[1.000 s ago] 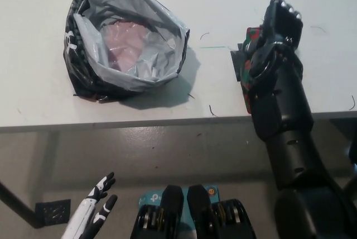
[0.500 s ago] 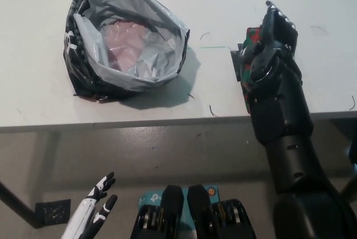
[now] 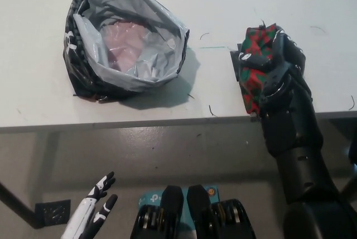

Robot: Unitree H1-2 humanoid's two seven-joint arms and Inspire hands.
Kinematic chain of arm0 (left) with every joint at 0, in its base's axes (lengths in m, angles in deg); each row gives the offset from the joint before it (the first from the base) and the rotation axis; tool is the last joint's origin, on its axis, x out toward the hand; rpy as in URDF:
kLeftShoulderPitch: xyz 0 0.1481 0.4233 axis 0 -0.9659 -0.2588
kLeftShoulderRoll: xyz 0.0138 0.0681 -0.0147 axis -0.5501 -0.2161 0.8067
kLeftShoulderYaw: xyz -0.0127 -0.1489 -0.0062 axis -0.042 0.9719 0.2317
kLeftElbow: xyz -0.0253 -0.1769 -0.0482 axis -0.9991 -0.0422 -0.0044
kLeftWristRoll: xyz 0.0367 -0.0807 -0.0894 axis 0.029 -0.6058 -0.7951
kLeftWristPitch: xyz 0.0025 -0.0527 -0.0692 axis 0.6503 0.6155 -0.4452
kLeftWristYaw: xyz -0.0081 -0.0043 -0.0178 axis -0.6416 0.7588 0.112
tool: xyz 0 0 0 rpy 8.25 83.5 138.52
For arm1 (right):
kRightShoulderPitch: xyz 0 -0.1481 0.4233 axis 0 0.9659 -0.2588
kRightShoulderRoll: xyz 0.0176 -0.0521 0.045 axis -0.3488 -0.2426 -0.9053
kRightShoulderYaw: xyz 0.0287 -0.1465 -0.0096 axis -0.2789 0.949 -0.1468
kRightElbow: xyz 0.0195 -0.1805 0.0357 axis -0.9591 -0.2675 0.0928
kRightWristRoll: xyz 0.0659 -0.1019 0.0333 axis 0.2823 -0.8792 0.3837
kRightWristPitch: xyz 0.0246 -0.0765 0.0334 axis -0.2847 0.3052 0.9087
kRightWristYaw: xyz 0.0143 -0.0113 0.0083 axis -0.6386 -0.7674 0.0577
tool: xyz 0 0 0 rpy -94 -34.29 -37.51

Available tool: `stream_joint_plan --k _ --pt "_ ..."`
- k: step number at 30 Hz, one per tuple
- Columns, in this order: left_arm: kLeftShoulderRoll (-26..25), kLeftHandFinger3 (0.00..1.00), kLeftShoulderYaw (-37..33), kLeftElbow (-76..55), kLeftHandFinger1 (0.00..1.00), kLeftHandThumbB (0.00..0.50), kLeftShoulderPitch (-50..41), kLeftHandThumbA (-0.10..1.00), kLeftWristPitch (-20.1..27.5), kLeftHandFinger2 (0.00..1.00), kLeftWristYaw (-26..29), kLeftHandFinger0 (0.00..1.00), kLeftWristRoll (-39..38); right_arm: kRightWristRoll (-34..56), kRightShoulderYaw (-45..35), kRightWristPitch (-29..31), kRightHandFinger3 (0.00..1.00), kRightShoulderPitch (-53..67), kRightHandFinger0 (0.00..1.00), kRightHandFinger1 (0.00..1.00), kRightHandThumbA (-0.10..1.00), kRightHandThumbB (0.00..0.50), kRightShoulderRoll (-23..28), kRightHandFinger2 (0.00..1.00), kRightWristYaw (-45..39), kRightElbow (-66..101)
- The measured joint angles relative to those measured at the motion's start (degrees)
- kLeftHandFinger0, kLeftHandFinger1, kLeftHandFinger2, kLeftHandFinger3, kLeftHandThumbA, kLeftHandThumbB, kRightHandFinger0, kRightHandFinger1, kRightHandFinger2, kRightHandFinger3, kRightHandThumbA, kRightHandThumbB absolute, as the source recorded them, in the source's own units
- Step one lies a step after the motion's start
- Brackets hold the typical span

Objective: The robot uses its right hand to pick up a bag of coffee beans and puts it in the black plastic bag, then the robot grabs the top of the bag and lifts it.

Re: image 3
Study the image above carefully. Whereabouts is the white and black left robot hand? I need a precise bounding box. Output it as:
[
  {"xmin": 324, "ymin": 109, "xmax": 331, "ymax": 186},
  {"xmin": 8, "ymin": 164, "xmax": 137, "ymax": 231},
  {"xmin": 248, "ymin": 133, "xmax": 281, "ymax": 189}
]
[{"xmin": 60, "ymin": 171, "xmax": 118, "ymax": 239}]

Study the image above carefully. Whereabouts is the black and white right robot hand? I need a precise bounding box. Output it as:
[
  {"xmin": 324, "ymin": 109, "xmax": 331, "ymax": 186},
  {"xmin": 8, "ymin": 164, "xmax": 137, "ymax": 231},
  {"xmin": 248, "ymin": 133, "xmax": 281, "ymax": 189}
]
[{"xmin": 238, "ymin": 31, "xmax": 317, "ymax": 117}]

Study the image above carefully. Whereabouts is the red green coffee bean bag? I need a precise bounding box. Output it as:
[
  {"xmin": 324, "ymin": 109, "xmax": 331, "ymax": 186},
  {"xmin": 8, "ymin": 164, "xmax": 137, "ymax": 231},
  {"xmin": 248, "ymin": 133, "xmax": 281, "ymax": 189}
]
[{"xmin": 236, "ymin": 20, "xmax": 285, "ymax": 118}]

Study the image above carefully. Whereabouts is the black plastic bag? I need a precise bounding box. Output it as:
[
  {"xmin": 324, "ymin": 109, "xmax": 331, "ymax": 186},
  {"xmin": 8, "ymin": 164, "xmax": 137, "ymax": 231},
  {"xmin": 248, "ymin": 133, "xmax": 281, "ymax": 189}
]
[{"xmin": 61, "ymin": 0, "xmax": 191, "ymax": 102}]

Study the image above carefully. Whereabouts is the black tape patch on table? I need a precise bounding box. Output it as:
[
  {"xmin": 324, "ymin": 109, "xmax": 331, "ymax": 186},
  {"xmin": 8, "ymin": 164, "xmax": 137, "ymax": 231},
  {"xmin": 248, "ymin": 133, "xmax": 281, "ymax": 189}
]
[{"xmin": 230, "ymin": 43, "xmax": 243, "ymax": 82}]

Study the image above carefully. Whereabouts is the black table leg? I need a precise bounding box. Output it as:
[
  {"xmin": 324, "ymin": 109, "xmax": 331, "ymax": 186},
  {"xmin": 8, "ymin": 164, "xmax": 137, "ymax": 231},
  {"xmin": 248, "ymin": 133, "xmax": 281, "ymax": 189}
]
[
  {"xmin": 340, "ymin": 178, "xmax": 357, "ymax": 198},
  {"xmin": 0, "ymin": 180, "xmax": 42, "ymax": 228}
]

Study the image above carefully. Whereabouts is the pink plastic wrapped item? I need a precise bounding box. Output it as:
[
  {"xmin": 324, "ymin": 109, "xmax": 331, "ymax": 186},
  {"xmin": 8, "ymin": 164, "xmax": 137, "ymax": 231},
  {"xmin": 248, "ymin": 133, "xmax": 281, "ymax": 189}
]
[{"xmin": 103, "ymin": 22, "xmax": 151, "ymax": 69}]

